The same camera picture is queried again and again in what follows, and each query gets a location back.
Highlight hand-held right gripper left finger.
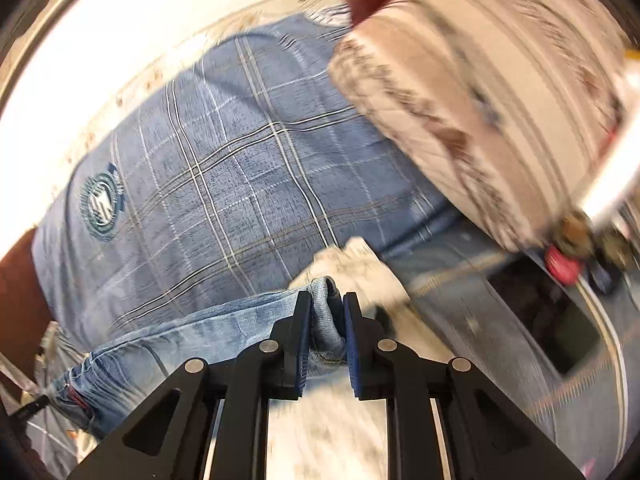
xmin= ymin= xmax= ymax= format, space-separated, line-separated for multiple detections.
xmin=67 ymin=291 xmax=314 ymax=480

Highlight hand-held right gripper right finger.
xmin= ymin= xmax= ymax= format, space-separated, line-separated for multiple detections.
xmin=341 ymin=292 xmax=587 ymax=480

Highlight blue denim pants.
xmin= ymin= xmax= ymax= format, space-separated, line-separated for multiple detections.
xmin=47 ymin=276 xmax=352 ymax=441

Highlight blue plaid blanket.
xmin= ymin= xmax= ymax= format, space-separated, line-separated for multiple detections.
xmin=31 ymin=12 xmax=626 ymax=461

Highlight small red object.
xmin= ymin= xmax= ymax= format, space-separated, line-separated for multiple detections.
xmin=544 ymin=244 xmax=582 ymax=285

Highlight beige striped pillow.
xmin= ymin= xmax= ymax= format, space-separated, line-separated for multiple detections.
xmin=327 ymin=0 xmax=632 ymax=255

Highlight brown wooden furniture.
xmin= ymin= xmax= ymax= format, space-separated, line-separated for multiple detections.
xmin=0 ymin=227 xmax=57 ymax=323

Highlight silver metal cylinder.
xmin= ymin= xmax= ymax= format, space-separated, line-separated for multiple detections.
xmin=575 ymin=50 xmax=640 ymax=226

